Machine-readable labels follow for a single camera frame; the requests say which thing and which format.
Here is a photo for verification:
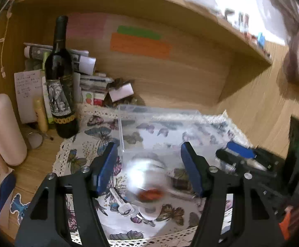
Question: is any blue cartoon sticker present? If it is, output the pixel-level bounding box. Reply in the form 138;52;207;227
10;193;29;225

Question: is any clear plastic storage box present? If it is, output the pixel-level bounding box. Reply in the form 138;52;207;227
117;105;221;172

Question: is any small round mirror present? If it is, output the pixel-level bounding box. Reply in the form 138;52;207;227
26;131;54;149

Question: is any butterfly print lace cloth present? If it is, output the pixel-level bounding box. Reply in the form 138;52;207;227
53;104;250;246

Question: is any pink ceramic mug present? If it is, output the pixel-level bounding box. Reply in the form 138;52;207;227
0;94;27;173

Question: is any yellow tube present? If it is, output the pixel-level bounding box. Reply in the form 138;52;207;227
33;97;48;133

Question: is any white small cardboard box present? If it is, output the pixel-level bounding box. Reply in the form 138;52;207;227
109;83;134;102

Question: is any orange sticky note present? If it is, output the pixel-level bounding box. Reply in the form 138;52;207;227
110;32;171;59

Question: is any red white small box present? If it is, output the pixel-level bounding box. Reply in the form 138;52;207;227
93;93;106;106

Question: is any handwritten white note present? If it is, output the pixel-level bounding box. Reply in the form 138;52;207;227
14;70;43;124

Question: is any dark wine bottle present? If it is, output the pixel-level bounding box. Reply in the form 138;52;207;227
44;16;79;138

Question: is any green sticky note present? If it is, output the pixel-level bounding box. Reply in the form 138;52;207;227
117;25;162;40

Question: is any stack of papers and booklets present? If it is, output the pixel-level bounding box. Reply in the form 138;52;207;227
23;42;114;89

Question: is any pink sticky note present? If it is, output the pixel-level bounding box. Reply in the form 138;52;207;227
67;13;108;39

